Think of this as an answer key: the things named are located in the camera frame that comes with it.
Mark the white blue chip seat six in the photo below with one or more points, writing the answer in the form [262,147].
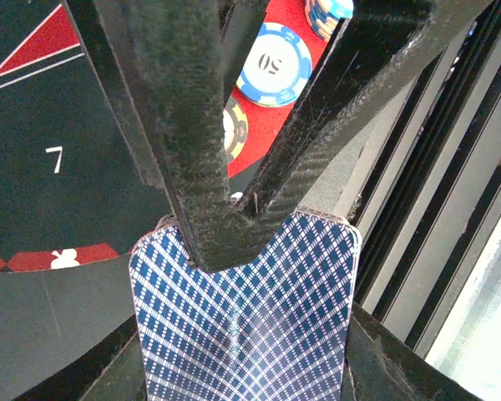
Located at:
[324,16]

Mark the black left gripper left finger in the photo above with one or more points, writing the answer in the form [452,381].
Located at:
[71,382]

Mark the orange chip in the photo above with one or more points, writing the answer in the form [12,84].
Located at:
[236,128]

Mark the round red black poker mat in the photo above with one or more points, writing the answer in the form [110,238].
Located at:
[67,177]

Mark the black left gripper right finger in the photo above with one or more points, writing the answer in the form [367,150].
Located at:
[379,366]

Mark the green chip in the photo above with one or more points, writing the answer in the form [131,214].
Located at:
[277,67]

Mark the blue playing card deck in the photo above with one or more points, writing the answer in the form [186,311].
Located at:
[273,329]

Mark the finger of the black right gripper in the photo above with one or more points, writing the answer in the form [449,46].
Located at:
[160,66]
[383,47]

